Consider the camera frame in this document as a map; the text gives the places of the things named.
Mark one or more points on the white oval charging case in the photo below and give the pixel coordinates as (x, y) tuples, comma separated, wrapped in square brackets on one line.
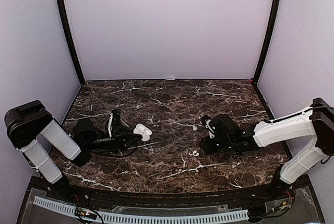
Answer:
[(144, 131)]

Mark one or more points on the left black frame post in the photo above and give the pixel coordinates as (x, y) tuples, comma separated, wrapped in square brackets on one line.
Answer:
[(69, 40)]

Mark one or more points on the black frame post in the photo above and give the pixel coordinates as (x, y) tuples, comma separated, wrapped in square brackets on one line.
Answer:
[(69, 40), (266, 42)]

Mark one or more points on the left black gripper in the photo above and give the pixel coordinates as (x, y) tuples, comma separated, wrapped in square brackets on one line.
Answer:
[(119, 138)]

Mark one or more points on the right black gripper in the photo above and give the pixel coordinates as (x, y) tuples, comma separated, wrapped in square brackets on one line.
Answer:
[(208, 149)]

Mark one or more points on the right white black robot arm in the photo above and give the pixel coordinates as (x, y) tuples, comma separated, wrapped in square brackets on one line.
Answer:
[(314, 121)]

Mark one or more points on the right black frame post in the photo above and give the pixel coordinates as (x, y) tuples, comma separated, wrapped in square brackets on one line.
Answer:
[(266, 42)]

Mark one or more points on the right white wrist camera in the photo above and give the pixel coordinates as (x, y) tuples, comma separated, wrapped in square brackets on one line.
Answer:
[(205, 120)]

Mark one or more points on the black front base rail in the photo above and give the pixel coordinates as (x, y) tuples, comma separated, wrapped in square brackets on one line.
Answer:
[(252, 196)]

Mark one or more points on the white slotted cable duct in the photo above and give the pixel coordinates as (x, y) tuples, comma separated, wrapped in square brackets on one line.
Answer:
[(139, 216)]

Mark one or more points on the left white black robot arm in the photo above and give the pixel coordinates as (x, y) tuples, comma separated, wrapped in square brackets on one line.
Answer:
[(28, 122)]

